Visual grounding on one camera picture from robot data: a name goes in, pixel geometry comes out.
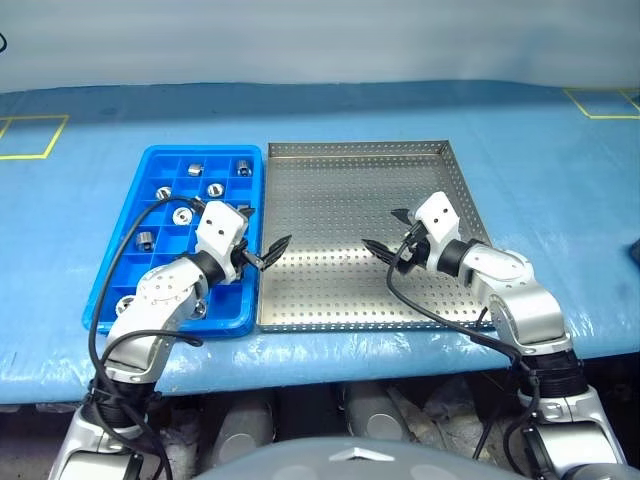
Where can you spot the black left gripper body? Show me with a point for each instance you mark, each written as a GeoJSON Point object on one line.
{"type": "Point", "coordinates": [243, 256]}

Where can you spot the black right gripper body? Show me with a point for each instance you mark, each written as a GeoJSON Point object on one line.
{"type": "Point", "coordinates": [417, 252]}

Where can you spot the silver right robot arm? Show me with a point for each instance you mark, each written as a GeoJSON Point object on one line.
{"type": "Point", "coordinates": [525, 305]}

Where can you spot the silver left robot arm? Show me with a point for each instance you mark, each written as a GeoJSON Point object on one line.
{"type": "Point", "coordinates": [165, 290]}

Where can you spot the perforated steel tray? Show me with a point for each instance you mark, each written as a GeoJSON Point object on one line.
{"type": "Point", "coordinates": [350, 190]}

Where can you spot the blue plastic compartment tray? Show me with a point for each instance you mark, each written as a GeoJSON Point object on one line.
{"type": "Point", "coordinates": [165, 270]}

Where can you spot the blue plastic table cover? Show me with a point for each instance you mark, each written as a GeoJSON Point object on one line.
{"type": "Point", "coordinates": [550, 200]}

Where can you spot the crumpled clear plastic sheet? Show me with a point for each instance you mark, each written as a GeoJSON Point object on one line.
{"type": "Point", "coordinates": [450, 405]}

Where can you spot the grey rounded casing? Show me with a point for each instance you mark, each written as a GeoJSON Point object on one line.
{"type": "Point", "coordinates": [375, 415]}
{"type": "Point", "coordinates": [240, 430]}

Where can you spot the grey robot torso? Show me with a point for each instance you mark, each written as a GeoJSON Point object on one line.
{"type": "Point", "coordinates": [355, 460]}

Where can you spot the grey handheld controller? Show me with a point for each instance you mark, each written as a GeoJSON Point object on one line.
{"type": "Point", "coordinates": [636, 251]}

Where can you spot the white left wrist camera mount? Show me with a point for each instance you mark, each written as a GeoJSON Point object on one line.
{"type": "Point", "coordinates": [220, 225]}

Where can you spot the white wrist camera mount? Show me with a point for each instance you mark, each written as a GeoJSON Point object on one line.
{"type": "Point", "coordinates": [220, 225]}
{"type": "Point", "coordinates": [440, 215]}

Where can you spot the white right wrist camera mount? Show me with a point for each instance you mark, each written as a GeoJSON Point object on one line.
{"type": "Point", "coordinates": [440, 215]}

